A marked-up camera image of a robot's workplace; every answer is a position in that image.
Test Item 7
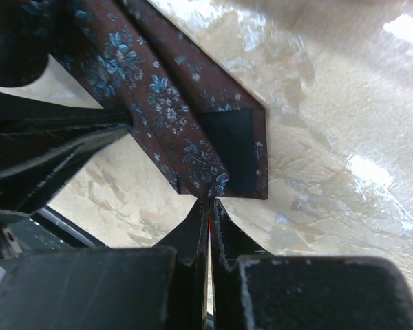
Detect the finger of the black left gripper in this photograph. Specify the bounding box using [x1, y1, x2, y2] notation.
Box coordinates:
[0, 122, 128, 215]
[0, 92, 131, 126]

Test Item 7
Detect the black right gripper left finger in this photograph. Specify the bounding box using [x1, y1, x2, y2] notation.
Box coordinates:
[0, 199, 209, 329]

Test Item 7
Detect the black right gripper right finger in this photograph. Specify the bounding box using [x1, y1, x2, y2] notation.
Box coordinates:
[209, 199, 413, 329]

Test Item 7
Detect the maroon blue-flowered tie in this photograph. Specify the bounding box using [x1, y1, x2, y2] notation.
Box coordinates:
[0, 1, 268, 199]

